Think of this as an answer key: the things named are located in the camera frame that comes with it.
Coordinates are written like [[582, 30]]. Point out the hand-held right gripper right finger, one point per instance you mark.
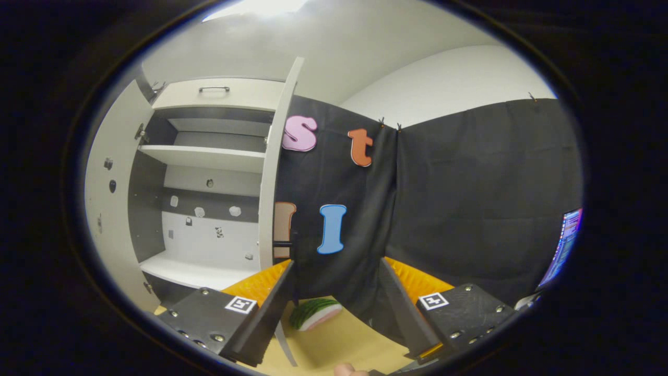
[[399, 308]]

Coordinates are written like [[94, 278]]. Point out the white and grey cabinet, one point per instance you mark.
[[209, 240]]

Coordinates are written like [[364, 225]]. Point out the black backdrop cloth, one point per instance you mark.
[[469, 183]]

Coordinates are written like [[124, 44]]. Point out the white cabinet shelf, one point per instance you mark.
[[209, 156]]

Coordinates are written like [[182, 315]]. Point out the open laptop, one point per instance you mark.
[[566, 245]]

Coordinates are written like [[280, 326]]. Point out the metal door hinge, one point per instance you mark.
[[141, 133]]

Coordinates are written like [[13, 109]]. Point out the white cabinet door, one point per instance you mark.
[[112, 235], [271, 183]]

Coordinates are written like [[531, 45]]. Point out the toy watermelon slice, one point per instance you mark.
[[313, 313]]

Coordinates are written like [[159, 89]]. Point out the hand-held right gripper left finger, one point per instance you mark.
[[269, 313]]

